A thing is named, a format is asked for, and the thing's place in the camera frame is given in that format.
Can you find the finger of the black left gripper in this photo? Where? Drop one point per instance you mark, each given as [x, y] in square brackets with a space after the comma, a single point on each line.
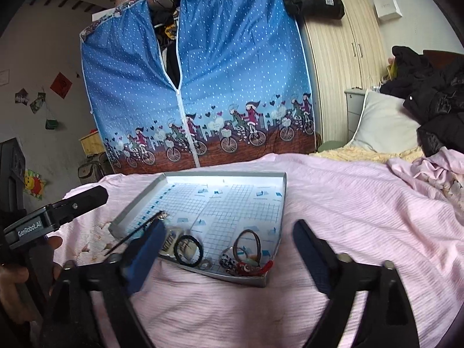
[66, 210]

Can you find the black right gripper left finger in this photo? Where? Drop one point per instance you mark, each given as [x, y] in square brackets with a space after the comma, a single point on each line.
[71, 320]

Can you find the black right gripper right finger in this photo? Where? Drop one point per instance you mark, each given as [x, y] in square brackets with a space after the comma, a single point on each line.
[387, 318]

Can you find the dark wooden hair stick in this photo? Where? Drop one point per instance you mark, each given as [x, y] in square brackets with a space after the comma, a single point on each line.
[160, 215]

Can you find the person's left hand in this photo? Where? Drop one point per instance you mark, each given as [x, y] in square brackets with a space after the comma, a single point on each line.
[14, 310]

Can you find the yellow wooden crate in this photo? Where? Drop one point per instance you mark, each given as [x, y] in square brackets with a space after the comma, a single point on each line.
[92, 143]

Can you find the pink floral bed sheet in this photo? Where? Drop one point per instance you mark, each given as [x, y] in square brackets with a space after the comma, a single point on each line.
[408, 213]

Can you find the grey shallow tray box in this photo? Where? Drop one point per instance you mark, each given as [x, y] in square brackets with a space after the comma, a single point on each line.
[217, 210]

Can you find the yellow knitted blanket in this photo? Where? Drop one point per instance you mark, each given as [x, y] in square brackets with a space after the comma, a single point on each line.
[356, 154]

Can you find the blue polka dot fabric wardrobe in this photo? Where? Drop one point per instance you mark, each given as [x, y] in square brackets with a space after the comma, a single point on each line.
[232, 87]

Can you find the white pillow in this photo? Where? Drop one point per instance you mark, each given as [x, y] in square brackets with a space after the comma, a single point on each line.
[385, 126]

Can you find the grey bedside drawer cabinet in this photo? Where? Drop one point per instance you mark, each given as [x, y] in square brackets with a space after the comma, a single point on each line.
[354, 100]

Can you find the black puffer jacket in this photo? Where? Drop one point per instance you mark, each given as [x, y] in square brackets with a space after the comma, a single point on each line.
[434, 98]

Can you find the dark wooden headboard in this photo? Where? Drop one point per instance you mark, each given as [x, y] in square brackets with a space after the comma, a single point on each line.
[440, 59]

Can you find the beige wooden wardrobe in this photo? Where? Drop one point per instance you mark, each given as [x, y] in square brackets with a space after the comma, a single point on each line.
[341, 54]

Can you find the white paper gift bag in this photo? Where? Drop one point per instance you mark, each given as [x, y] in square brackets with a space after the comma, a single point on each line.
[387, 10]

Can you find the yellow cartoon wall sticker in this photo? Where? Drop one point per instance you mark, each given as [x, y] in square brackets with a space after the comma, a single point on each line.
[34, 184]

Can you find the green hanging wall pouch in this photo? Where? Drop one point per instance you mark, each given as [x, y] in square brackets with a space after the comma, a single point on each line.
[51, 122]

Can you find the red paper wall decoration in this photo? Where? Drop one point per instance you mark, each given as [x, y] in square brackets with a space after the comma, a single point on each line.
[61, 85]

